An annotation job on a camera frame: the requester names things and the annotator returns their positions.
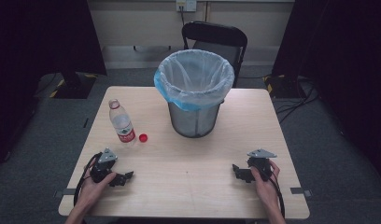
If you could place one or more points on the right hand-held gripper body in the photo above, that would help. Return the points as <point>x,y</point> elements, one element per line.
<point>260,163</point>

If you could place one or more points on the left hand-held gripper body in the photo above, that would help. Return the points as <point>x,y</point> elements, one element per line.
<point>104,163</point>

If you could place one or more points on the red bottle cap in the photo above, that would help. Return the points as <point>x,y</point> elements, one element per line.
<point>143,137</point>

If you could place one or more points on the clear plastic water bottle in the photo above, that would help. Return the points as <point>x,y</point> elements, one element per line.
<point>121,123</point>

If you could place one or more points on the grey mesh trash can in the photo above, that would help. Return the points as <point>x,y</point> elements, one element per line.
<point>193,123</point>

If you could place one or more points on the translucent blue trash bag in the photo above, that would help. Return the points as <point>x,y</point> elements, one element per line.
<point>194,93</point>

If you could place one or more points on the person's right hand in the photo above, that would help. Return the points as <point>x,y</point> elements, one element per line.
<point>266,189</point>

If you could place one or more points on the person's left hand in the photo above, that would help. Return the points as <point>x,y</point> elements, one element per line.
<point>92,189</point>

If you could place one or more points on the grey tape strip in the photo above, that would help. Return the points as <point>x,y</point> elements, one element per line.
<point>300,191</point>
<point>65,193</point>

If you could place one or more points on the black stand base striped tape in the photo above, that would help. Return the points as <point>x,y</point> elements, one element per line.
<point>75,87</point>
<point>283,87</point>

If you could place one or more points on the dark curtain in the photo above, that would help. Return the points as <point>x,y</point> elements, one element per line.
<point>347,62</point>
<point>30,46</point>

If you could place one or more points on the black folding chair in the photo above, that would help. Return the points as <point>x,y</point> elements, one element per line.
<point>215,34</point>

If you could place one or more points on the white wall socket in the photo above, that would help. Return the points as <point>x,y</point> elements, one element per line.
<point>186,5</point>

